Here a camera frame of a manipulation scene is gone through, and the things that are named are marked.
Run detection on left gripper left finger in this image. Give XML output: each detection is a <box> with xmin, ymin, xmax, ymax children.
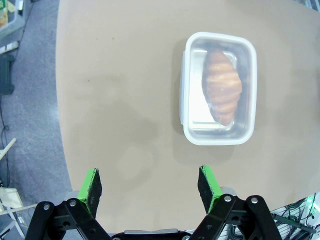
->
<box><xmin>24</xmin><ymin>168</ymin><xmax>113</xmax><ymax>240</ymax></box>

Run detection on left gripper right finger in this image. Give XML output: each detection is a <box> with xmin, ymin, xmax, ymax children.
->
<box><xmin>190</xmin><ymin>164</ymin><xmax>283</xmax><ymax>240</ymax></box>

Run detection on translucent plastic container lid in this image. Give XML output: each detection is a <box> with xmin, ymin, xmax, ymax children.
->
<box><xmin>179</xmin><ymin>31</ymin><xmax>258</xmax><ymax>146</ymax></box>

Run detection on golden brown croissant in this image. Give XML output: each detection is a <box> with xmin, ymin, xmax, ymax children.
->
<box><xmin>201</xmin><ymin>49</ymin><xmax>243</xmax><ymax>127</ymax></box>

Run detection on rectangular stainless steel container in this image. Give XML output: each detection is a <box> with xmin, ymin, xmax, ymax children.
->
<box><xmin>186</xmin><ymin>39</ymin><xmax>253</xmax><ymax>139</ymax></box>

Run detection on light wooden stick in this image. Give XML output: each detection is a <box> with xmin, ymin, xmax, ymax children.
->
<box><xmin>0</xmin><ymin>137</ymin><xmax>17</xmax><ymax>160</ymax></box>

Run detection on black equipment case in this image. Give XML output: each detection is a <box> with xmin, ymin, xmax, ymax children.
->
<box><xmin>0</xmin><ymin>54</ymin><xmax>15</xmax><ymax>96</ymax></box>

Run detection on grey storage bin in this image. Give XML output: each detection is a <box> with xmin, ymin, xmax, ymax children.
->
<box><xmin>0</xmin><ymin>0</ymin><xmax>26</xmax><ymax>39</ymax></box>

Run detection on light wooden frame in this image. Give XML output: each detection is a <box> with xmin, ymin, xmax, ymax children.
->
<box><xmin>0</xmin><ymin>186</ymin><xmax>39</xmax><ymax>239</ymax></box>

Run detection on bundle of black cables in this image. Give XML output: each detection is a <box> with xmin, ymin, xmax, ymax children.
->
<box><xmin>271</xmin><ymin>192</ymin><xmax>320</xmax><ymax>240</ymax></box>

